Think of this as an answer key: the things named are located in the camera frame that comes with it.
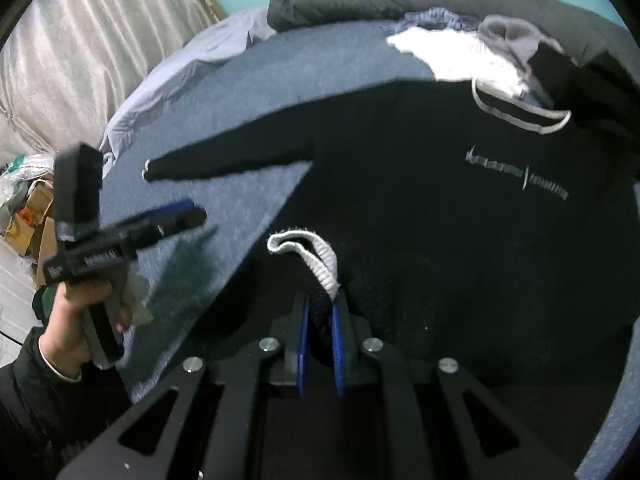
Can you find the black sweater with white trim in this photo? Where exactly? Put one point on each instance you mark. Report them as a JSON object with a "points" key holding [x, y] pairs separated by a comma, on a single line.
{"points": [[425, 240]]}

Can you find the blue-grey crumpled garment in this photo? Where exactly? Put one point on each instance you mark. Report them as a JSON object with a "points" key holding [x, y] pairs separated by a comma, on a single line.
{"points": [[440, 17]]}

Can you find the brown cardboard box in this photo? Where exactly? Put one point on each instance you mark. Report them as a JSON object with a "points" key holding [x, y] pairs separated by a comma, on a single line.
{"points": [[40, 200]]}

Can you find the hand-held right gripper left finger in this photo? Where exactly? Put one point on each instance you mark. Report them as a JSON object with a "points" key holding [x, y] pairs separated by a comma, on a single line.
{"points": [[301, 345]]}

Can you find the white t-shirt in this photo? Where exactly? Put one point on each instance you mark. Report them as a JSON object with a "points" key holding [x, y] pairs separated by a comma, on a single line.
{"points": [[450, 57]]}

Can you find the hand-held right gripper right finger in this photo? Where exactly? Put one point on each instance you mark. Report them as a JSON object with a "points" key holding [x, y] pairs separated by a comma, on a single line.
{"points": [[339, 350]]}

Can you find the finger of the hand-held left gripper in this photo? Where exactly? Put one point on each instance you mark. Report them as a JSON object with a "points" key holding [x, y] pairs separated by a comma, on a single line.
{"points": [[170, 208], [185, 220]]}

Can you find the light grey sheet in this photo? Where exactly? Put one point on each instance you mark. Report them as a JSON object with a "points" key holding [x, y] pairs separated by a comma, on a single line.
{"points": [[190, 60]]}

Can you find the clear plastic bag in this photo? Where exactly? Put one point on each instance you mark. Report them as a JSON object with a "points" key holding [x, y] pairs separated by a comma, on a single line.
{"points": [[25, 165]]}

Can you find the dark grey rolled duvet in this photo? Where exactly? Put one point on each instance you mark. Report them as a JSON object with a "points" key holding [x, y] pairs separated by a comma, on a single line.
{"points": [[375, 0]]}

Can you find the beige striped curtain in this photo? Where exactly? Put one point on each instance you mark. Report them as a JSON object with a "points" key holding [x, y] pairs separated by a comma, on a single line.
{"points": [[100, 50]]}

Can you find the person's left hand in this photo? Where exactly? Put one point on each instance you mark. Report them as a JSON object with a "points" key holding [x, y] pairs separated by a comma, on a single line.
{"points": [[65, 330]]}

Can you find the grey hooded garment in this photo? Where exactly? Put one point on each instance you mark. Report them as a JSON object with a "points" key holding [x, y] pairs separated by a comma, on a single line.
{"points": [[515, 40]]}

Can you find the person's left forearm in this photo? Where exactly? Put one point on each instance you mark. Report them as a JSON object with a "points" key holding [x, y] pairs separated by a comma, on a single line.
{"points": [[30, 410]]}

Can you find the crumpled black garment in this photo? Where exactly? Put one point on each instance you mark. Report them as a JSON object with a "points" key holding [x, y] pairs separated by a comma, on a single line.
{"points": [[600, 90]]}

